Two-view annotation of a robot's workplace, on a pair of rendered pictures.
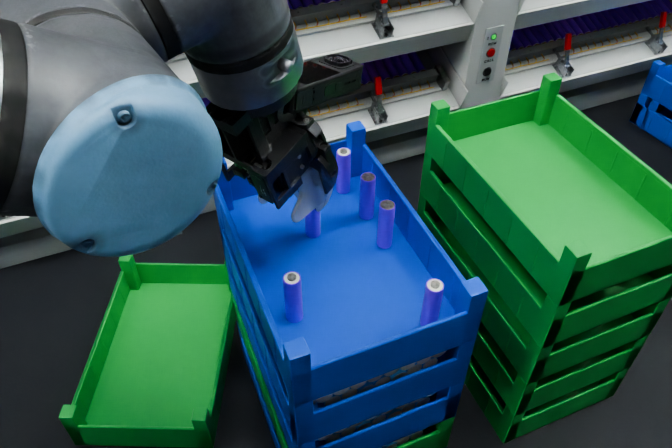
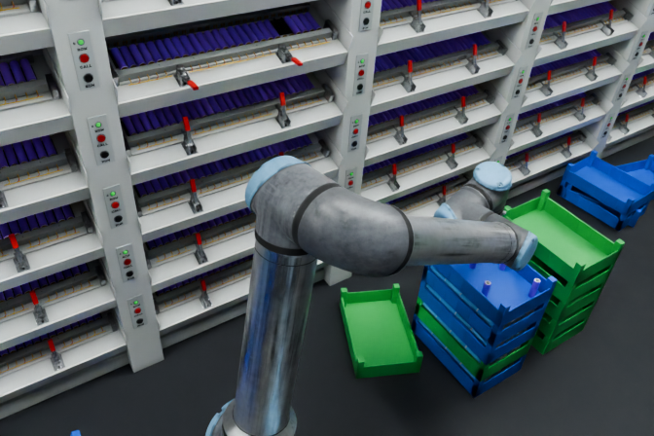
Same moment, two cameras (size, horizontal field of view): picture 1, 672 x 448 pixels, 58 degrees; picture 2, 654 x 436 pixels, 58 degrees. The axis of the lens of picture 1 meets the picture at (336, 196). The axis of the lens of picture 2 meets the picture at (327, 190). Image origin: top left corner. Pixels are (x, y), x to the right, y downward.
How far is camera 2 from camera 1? 1.18 m
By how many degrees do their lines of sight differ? 11
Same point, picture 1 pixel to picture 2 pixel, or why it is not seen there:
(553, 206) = (559, 247)
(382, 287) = (509, 284)
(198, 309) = (381, 313)
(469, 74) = not seen: hidden behind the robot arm
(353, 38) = (439, 170)
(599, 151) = (570, 222)
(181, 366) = (386, 340)
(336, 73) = not seen: hidden behind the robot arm
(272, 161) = not seen: hidden behind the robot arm
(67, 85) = (520, 236)
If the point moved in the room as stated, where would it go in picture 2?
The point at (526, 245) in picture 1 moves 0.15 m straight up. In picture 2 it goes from (557, 264) to (573, 225)
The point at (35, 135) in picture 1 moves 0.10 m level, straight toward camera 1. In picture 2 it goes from (519, 246) to (561, 272)
